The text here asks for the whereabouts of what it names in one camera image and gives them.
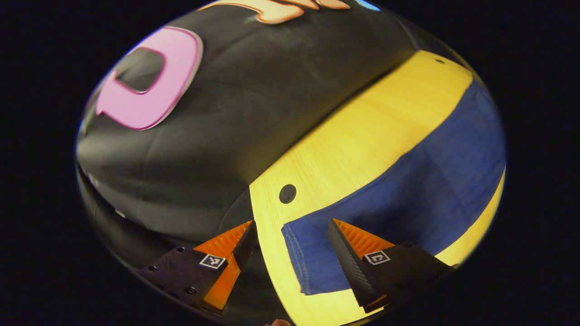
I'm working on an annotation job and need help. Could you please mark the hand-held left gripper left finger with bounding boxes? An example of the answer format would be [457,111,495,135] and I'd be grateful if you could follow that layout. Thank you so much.
[137,220,260,315]

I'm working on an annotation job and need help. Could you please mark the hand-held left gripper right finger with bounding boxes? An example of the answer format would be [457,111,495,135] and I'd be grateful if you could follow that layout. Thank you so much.
[328,218,459,314]

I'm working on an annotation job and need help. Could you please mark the blue denim jeans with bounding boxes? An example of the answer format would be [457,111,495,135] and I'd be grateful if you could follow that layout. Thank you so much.
[281,78,507,296]

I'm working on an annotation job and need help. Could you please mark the black backdrop cloth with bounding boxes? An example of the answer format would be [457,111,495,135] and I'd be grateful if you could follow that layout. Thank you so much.
[75,0,472,281]

